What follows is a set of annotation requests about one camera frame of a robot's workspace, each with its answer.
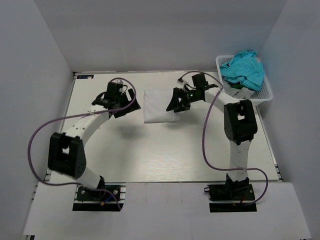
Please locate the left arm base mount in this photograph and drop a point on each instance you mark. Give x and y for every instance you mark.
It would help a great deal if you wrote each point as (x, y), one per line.
(92, 201)

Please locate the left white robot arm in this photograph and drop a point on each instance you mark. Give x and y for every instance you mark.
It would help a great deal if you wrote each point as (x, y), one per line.
(67, 150)

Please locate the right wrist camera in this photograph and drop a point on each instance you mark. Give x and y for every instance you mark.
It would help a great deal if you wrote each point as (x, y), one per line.
(200, 82)

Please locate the teal t-shirt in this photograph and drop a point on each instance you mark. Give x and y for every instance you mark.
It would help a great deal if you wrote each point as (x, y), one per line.
(244, 69)

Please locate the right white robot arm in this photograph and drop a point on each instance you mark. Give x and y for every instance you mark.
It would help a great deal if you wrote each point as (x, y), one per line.
(239, 122)

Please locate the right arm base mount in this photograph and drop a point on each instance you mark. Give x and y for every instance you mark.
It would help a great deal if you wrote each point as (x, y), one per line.
(231, 197)

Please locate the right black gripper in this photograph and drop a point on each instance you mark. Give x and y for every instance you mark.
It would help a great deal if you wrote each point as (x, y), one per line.
(183, 105)

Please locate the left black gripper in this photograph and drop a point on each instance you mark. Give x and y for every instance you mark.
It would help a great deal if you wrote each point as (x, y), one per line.
(134, 106)

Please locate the blue label sticker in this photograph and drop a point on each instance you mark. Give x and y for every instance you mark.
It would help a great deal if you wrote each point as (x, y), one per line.
(85, 76)

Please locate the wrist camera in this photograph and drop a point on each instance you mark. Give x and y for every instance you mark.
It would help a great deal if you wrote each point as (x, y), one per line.
(113, 91)
(200, 82)

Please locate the white t-shirt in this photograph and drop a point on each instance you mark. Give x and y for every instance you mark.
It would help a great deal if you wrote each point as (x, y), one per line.
(155, 104)

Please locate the grey white cloth in basket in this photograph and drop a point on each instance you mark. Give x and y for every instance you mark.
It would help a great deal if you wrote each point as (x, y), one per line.
(243, 93)

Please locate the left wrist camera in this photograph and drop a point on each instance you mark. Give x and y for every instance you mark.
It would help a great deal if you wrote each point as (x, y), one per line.
(113, 91)

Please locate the white plastic basket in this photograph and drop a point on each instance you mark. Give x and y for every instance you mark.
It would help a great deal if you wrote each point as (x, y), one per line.
(263, 95)

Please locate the green cloth in basket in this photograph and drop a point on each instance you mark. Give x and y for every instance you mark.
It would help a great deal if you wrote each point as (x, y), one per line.
(239, 85)

